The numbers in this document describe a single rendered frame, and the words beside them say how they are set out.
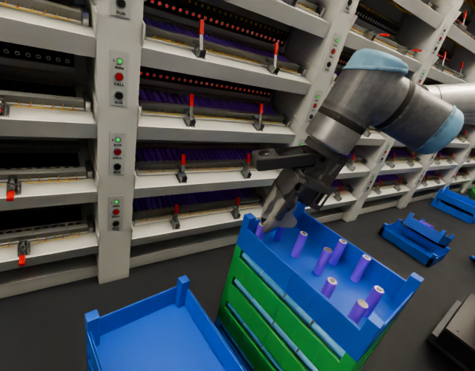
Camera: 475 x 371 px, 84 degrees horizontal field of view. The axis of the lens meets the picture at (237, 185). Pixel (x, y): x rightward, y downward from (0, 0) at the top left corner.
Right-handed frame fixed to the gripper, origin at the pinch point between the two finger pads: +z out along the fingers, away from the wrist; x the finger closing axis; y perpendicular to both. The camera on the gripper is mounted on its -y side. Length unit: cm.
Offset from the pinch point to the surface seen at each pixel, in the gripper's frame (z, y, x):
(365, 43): -55, 32, 62
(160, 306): 25.8, -12.4, -3.6
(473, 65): -94, 132, 112
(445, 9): -89, 68, 81
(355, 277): 0.0, 20.5, -8.7
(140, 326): 27.6, -15.7, -7.6
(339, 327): 1.8, 9.4, -20.9
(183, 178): 13.9, -13.3, 37.3
